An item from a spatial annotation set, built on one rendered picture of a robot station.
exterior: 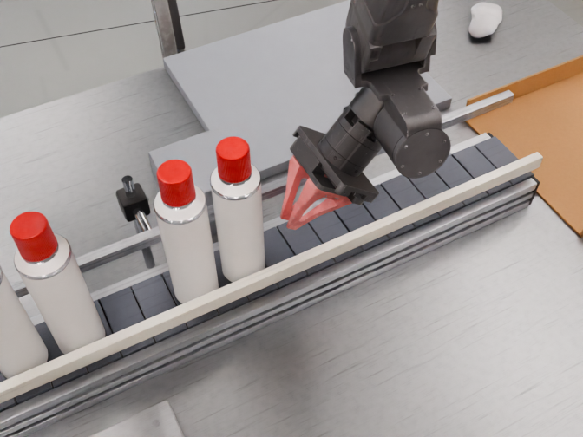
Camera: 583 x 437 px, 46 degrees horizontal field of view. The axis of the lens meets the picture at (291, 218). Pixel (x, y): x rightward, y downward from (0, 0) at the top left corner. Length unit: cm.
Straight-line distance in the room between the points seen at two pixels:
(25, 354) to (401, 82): 46
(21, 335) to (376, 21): 45
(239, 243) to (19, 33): 218
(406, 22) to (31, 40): 225
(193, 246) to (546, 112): 64
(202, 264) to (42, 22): 221
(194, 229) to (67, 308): 14
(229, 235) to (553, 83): 66
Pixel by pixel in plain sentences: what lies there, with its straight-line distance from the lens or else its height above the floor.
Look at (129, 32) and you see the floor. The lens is 272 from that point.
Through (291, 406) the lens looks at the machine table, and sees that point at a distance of 79.
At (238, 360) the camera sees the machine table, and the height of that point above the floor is 83.
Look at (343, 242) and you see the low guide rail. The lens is 81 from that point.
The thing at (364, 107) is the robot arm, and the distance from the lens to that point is 72.
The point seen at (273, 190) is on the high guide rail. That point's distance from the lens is 80.
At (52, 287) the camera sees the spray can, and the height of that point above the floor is 102.
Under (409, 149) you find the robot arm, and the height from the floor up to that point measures 110.
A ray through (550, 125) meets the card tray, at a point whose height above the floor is 83.
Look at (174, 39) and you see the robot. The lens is 155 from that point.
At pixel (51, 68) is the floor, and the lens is 263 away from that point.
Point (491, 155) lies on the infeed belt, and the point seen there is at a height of 88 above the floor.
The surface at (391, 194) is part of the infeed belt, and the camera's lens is 91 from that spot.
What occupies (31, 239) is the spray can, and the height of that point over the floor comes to 108.
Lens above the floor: 156
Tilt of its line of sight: 51 degrees down
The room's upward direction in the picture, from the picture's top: straight up
